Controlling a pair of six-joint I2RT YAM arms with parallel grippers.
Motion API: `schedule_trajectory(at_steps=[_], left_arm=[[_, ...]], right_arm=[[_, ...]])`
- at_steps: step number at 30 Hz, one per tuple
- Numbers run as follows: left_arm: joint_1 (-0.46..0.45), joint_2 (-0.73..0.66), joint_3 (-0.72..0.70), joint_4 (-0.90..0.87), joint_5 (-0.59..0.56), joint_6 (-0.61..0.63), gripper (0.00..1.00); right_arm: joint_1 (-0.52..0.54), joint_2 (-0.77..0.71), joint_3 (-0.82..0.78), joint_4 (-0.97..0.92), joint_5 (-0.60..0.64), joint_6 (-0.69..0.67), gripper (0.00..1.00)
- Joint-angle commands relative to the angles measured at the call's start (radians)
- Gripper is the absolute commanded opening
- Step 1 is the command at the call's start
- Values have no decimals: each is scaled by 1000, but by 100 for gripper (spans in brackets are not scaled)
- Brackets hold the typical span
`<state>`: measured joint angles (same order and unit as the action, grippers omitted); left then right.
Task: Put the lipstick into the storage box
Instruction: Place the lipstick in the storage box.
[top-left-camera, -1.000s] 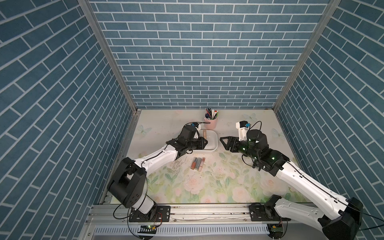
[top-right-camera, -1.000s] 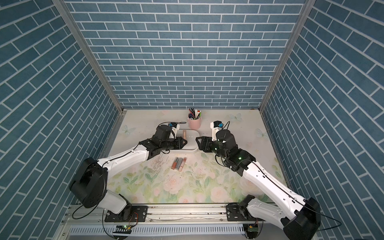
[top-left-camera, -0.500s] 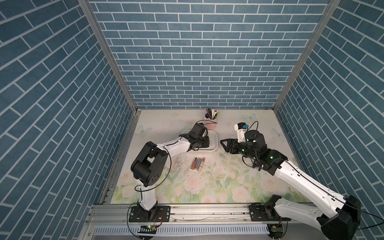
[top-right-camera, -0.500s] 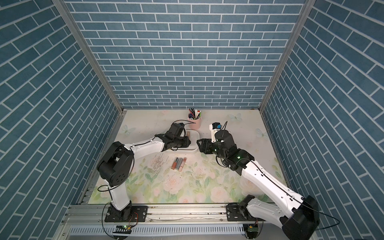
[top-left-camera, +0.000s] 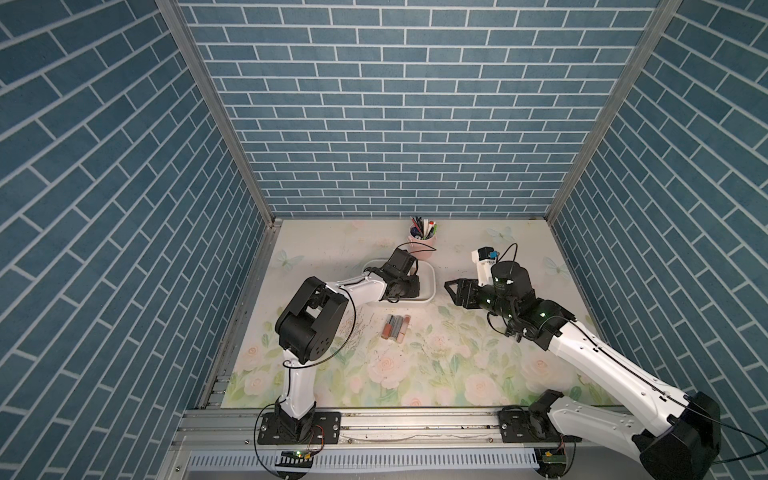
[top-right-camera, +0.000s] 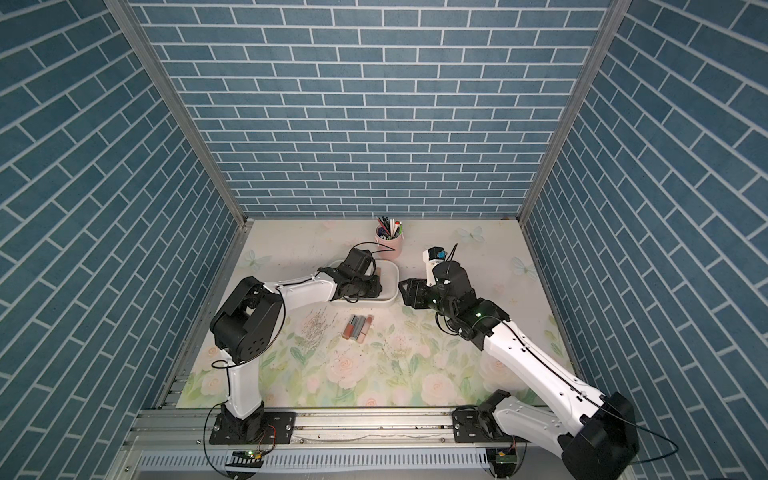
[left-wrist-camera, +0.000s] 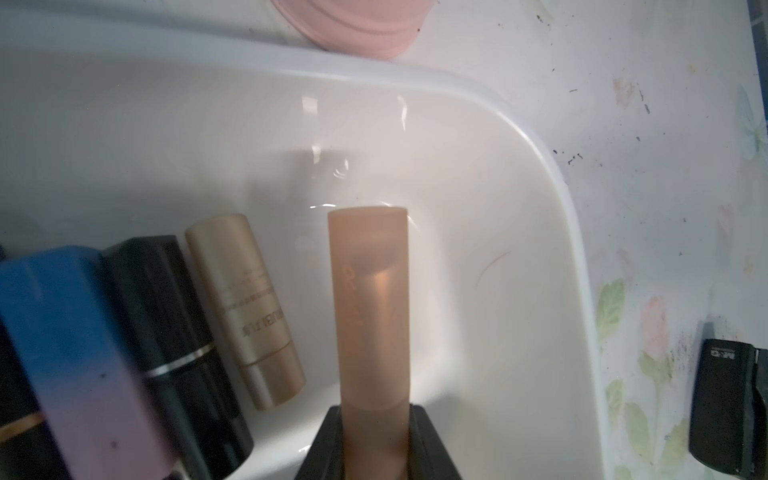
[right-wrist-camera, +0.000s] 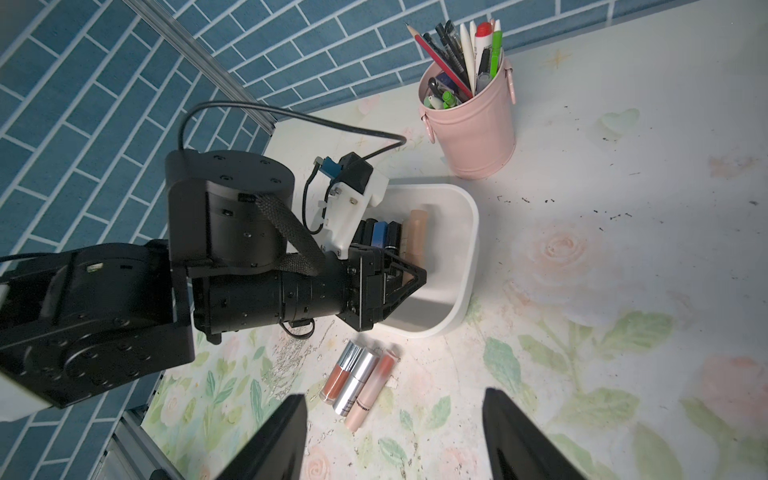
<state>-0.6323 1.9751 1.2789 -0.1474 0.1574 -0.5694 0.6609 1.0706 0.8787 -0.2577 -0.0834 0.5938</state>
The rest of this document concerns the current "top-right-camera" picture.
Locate silver lip gloss tube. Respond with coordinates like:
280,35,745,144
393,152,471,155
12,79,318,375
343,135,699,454
350,315,366,340

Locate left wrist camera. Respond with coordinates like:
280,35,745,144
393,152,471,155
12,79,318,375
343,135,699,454
340,247,375,276

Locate green circuit board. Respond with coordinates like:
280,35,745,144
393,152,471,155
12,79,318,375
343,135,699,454
486,449,517,478
225,450,264,472

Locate pens in cup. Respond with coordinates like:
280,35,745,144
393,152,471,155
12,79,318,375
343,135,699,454
376,217,403,240

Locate right green circuit board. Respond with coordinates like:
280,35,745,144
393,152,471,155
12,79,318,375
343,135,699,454
486,449,517,478

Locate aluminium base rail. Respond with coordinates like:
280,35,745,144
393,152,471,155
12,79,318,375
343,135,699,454
119,406,619,451

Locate pink lip gloss tube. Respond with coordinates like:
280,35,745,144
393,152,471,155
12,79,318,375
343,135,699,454
356,315,374,344

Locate pink pen cup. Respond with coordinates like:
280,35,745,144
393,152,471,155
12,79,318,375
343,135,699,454
375,234,403,261

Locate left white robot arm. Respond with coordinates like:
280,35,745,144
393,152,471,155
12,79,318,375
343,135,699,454
210,247,383,445

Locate left green circuit board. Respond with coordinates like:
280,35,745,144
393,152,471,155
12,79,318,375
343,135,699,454
225,450,264,472

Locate white plastic storage box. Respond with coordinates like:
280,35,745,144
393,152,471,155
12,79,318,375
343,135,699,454
332,260,400,307

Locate red lip gloss tube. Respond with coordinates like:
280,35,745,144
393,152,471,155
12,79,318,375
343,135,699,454
342,315,357,340

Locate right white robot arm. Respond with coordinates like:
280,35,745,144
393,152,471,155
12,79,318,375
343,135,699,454
399,260,645,479

